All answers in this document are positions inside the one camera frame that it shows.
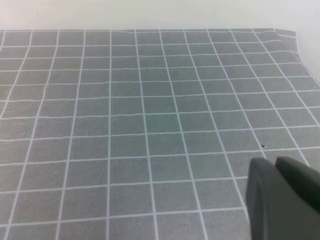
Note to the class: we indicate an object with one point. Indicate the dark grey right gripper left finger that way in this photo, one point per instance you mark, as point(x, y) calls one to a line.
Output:
point(265, 205)

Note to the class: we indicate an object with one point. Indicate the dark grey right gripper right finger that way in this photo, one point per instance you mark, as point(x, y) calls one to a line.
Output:
point(300, 177)

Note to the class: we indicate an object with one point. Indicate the grey white-checked tablecloth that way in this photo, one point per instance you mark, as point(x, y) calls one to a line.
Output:
point(125, 125)

